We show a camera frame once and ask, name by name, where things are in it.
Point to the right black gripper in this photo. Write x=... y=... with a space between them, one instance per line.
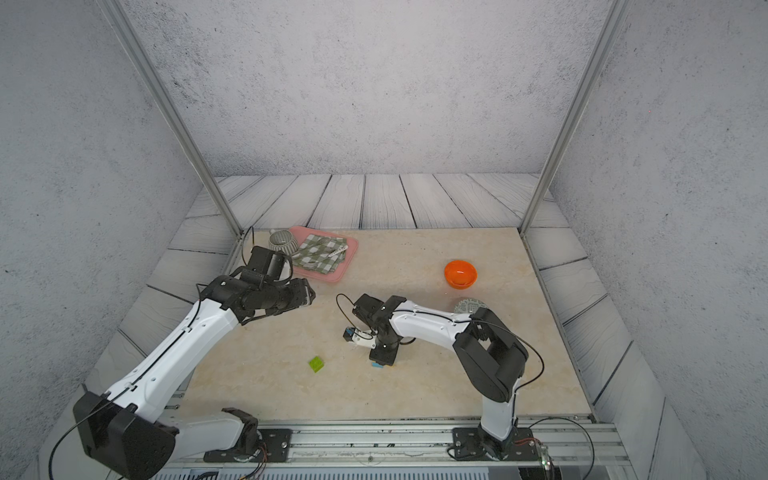
x=380 y=358

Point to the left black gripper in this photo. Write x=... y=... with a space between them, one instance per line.
x=303 y=295

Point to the small green lego brick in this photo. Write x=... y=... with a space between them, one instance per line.
x=316 y=364

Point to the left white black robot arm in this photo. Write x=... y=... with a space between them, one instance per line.
x=122 y=428

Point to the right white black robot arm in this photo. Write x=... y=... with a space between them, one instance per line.
x=492 y=357

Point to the grey ribbed cup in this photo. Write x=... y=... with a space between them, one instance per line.
x=283 y=241

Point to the pink tray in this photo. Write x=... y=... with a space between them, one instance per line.
x=301 y=233

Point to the green checked cloth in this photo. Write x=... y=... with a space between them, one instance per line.
x=311 y=254

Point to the green patterned ceramic bowl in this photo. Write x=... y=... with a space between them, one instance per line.
x=468 y=306

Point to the orange plastic bowl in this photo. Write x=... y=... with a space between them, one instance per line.
x=460 y=274

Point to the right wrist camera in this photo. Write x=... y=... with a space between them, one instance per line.
x=359 y=337

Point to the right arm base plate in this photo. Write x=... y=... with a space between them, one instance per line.
x=474 y=444

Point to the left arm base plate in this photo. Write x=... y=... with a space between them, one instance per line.
x=273 y=444

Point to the aluminium mounting rail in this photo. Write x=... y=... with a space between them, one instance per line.
x=420 y=449

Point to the right metal frame post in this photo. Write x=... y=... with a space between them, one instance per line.
x=589 y=79

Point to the metal frame post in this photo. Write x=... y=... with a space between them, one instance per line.
x=589 y=79
x=132 y=46

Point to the left metal frame post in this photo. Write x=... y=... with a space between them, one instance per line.
x=132 y=46

